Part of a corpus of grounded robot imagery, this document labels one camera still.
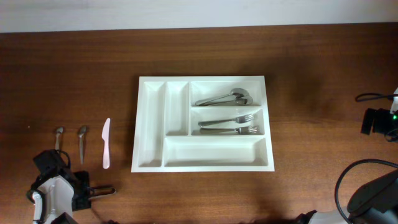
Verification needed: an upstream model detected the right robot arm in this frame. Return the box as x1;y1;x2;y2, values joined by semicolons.
293;108;397;224

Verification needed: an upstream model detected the small steel teaspoon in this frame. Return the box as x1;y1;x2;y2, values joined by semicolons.
55;126;64;150
78;126;88;165

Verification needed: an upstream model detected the steel fork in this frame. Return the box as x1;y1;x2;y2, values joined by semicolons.
198;114;255;127
200;126;260;135

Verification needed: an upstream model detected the white plastic cutlery tray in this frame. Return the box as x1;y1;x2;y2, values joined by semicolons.
131;76;274;172

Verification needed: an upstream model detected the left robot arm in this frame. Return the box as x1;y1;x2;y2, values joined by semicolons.
26;149;91;223

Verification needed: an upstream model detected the steel tablespoon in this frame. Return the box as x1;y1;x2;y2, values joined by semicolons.
195;88;249;106
201;96;253;106

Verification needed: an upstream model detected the white plastic knife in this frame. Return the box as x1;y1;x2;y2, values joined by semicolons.
101;118;111;169

